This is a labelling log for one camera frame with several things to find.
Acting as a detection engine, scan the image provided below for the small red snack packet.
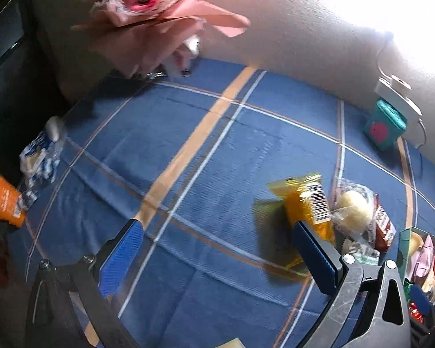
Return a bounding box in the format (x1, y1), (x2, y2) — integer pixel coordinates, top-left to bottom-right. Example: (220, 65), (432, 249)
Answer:
(409, 302), (425, 322)

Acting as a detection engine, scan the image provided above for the blue plaid cloth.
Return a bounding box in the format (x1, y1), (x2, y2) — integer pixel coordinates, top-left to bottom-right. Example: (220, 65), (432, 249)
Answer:
(7, 58), (435, 348)

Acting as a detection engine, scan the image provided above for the white box with teal rim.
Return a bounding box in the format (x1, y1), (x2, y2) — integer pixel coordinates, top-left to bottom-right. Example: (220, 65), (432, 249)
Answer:
(397, 226), (435, 316)

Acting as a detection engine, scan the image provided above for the pink snack packet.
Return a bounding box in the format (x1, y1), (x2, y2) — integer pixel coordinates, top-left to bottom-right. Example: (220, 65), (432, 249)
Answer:
(413, 235), (435, 287)

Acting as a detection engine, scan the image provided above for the blue white packet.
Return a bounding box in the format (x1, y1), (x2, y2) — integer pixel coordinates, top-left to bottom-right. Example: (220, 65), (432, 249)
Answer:
(19, 132), (62, 207)

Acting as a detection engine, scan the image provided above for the clear white bun packet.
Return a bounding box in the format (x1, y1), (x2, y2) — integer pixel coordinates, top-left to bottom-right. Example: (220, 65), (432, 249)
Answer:
(328, 179), (378, 242)

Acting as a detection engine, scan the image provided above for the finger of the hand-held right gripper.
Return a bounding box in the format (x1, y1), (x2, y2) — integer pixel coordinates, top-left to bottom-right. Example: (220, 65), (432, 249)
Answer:
(410, 284), (435, 334)

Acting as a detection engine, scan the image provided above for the white charger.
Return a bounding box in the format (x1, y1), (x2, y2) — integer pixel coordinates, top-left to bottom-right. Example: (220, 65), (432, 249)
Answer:
(374, 74), (423, 117)

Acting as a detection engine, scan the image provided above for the orange barcode snack packet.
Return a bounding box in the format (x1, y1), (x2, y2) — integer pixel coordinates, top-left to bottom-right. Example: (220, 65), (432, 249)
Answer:
(254, 173), (337, 280)

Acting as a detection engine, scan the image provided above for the pink flower bouquet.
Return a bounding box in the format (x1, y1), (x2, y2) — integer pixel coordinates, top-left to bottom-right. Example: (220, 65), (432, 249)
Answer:
(70, 0), (251, 80)

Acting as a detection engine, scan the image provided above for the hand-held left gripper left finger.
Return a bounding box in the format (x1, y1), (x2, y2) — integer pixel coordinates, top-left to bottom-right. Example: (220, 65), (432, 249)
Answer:
(25, 219), (146, 348)

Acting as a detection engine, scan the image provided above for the grey green snack packet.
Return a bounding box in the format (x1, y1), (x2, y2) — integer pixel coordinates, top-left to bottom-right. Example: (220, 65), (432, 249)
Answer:
(342, 237), (381, 265)

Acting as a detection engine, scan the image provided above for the pale orange snack packet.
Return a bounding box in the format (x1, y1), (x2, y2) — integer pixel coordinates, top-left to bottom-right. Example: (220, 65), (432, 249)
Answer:
(422, 272), (435, 303)

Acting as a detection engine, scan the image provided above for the grey round object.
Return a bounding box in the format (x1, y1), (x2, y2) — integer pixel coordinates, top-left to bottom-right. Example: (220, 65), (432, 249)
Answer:
(45, 116), (68, 142)

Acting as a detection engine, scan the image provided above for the orange paper cup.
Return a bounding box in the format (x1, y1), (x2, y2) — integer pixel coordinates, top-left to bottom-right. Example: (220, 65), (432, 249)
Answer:
(0, 167), (27, 228)

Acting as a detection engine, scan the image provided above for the yellow jelly cup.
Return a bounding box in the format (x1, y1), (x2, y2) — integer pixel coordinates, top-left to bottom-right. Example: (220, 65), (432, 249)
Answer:
(409, 233), (424, 256)

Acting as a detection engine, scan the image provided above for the teal box with pink print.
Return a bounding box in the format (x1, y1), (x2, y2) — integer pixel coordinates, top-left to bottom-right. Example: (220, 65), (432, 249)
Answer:
(362, 99), (408, 152)

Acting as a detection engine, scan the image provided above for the brown red snack packet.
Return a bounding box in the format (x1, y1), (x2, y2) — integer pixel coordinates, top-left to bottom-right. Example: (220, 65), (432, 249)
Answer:
(370, 194), (397, 252)

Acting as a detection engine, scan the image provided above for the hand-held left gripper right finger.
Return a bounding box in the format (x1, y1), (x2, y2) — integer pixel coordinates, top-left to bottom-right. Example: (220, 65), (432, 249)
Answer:
(292, 220), (410, 348)

